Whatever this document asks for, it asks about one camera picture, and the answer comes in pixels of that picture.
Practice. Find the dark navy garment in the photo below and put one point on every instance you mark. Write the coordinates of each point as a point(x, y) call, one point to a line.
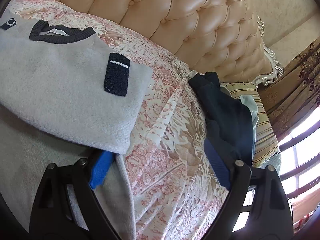
point(229, 122)

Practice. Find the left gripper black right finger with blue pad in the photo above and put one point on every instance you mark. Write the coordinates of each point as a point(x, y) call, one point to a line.
point(256, 206)

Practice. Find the beige tufted leather sofa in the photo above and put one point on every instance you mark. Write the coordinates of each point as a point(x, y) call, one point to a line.
point(222, 36)

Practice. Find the striped green beige pillow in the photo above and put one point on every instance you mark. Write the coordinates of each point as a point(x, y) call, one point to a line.
point(266, 144)

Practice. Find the brown patterned curtain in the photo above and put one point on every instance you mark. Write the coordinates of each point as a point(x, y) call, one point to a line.
point(295, 95)

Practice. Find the grey knit sweater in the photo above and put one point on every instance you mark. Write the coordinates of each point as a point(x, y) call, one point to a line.
point(65, 95)

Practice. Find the pink floral sofa cover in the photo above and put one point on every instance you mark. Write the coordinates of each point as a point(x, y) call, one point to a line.
point(175, 191)

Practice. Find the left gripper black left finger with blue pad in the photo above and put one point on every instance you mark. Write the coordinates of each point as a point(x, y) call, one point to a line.
point(65, 204)

